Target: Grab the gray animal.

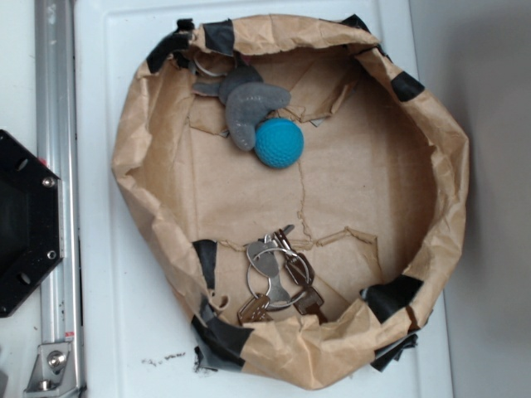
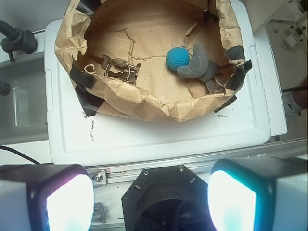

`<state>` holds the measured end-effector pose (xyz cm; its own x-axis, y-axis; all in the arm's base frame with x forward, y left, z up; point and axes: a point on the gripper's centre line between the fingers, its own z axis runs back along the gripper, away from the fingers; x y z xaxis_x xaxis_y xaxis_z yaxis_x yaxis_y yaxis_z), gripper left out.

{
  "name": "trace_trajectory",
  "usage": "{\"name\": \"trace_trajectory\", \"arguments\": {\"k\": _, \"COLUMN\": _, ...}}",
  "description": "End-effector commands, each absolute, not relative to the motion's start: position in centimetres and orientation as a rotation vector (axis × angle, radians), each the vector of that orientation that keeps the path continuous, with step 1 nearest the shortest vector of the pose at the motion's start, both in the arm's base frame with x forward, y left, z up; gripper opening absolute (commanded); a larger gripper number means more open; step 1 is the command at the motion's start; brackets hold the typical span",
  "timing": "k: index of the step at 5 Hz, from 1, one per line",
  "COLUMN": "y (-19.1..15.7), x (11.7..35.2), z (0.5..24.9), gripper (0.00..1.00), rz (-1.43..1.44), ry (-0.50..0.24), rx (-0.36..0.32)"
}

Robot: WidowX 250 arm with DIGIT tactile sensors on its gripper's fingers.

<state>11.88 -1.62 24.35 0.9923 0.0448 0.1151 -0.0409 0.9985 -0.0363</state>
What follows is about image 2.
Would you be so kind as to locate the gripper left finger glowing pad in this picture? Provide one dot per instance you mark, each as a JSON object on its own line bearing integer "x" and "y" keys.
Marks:
{"x": 45, "y": 197}

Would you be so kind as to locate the gray plush animal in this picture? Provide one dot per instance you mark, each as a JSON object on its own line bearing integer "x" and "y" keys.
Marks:
{"x": 199, "y": 67}

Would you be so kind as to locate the black octagonal mount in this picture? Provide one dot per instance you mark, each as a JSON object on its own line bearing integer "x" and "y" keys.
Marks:
{"x": 167, "y": 199}

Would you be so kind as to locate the clear plastic container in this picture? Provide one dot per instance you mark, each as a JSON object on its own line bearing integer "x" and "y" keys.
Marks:
{"x": 23, "y": 112}

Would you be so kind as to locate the white plastic bin lid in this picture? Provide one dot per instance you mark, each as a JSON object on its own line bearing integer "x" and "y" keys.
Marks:
{"x": 106, "y": 139}

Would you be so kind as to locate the black handle clamp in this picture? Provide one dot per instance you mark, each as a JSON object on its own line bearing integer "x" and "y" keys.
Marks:
{"x": 17, "y": 40}

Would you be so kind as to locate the white fixture with bracket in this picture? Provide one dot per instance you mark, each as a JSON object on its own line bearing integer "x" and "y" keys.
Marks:
{"x": 290, "y": 24}

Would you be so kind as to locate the aluminium frame rail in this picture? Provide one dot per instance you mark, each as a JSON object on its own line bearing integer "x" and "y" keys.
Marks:
{"x": 198, "y": 163}

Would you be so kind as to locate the blue dimpled ball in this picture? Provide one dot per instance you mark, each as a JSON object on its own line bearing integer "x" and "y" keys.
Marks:
{"x": 177, "y": 57}

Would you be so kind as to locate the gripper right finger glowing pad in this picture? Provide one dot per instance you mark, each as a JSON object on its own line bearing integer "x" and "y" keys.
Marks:
{"x": 260, "y": 194}

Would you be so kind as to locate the brown paper bag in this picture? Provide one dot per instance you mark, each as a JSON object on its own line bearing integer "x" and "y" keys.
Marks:
{"x": 143, "y": 31}

